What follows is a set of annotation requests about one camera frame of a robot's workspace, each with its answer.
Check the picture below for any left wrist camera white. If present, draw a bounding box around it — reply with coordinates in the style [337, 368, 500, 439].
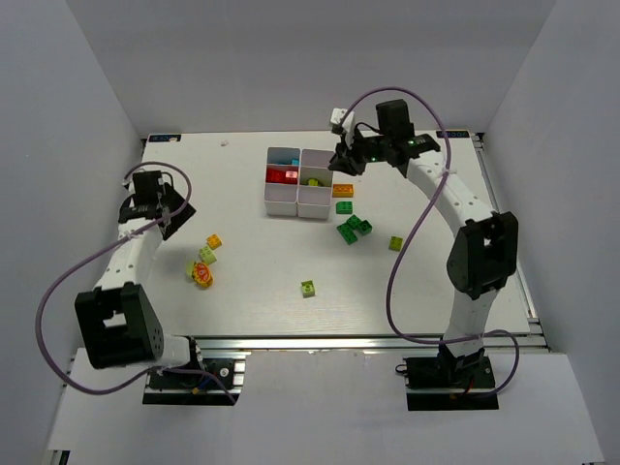
[122, 177, 135, 194]

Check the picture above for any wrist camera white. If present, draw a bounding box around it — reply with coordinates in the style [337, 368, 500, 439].
[122, 177, 135, 194]
[329, 108, 355, 136]

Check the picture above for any orange flat lego brick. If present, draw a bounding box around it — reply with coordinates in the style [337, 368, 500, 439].
[332, 183, 355, 199]

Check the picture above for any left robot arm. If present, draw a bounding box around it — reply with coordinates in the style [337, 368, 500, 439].
[75, 170, 197, 369]

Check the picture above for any pale green curved lego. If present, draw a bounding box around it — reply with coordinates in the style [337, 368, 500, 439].
[185, 261, 195, 279]

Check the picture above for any white right divided container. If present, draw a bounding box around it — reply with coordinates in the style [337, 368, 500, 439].
[296, 149, 333, 220]

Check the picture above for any lime lego brick left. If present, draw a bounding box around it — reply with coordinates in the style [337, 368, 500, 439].
[199, 245, 217, 265]

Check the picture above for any blue table label left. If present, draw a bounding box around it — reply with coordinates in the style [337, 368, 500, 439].
[147, 134, 181, 143]

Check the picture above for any yellow flower lego brick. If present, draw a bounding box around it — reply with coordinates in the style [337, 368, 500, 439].
[191, 262, 213, 288]

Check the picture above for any lime lego brick center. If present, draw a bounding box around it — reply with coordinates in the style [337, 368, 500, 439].
[300, 280, 316, 298]

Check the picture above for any green lego brick lower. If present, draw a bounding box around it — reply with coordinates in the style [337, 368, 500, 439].
[336, 223, 357, 245]

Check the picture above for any lime green small lego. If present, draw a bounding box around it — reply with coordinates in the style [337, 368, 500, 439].
[388, 236, 403, 252]

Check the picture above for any blue table label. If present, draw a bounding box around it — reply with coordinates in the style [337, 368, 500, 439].
[147, 134, 181, 143]
[435, 130, 471, 139]

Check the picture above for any green L-shaped lego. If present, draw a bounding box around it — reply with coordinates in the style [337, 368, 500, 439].
[346, 215, 373, 235]

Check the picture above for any teal rounded lego brick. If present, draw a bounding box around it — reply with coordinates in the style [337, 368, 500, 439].
[267, 147, 298, 166]

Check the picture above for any blue table label right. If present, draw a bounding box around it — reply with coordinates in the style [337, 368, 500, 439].
[435, 130, 471, 139]

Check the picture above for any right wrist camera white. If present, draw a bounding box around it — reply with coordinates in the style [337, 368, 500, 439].
[329, 108, 355, 136]

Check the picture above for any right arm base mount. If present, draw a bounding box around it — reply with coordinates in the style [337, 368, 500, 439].
[394, 346, 499, 412]

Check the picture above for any lime lego brick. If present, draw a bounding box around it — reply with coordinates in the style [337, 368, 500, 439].
[199, 245, 217, 265]
[300, 280, 316, 298]

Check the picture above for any red flower lego brick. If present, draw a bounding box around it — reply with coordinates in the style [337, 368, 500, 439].
[283, 167, 298, 185]

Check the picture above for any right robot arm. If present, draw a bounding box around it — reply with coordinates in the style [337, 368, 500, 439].
[328, 100, 518, 368]

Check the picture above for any aluminium rail front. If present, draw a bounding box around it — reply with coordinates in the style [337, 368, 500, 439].
[89, 332, 451, 353]

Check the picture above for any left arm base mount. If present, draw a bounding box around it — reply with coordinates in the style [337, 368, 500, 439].
[142, 351, 248, 406]

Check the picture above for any orange small lego brick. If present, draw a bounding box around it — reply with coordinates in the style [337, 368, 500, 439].
[205, 234, 222, 250]

